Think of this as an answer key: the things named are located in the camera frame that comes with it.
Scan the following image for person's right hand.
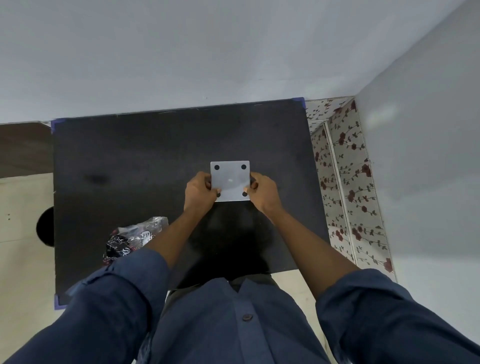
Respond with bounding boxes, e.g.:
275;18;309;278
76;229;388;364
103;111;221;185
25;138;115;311
244;172;285;221

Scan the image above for person's left hand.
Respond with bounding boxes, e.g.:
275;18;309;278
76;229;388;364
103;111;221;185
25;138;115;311
183;171;222;219

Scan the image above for white square card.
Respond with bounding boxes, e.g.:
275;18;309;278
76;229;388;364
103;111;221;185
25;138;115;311
210;160;251;202

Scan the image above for person's right forearm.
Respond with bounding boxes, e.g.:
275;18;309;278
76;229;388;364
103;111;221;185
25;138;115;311
263;210;362;301

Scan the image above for person's left forearm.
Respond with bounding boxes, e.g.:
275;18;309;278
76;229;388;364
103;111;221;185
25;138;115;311
144;208;213;269

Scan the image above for black table mat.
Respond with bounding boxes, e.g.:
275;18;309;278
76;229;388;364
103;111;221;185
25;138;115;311
51;98;331;306

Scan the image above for clear plastic bag, dark contents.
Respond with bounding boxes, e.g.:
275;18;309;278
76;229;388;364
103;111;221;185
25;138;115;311
103;216;169;268

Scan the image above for floral patterned white covering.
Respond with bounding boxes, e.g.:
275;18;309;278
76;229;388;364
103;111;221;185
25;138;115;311
304;96;397;283

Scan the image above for navy blue shirt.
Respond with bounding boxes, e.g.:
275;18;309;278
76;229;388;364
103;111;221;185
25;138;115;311
0;247;480;364

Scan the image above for dark brown wooden board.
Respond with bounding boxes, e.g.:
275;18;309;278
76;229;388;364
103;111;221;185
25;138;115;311
0;121;55;179

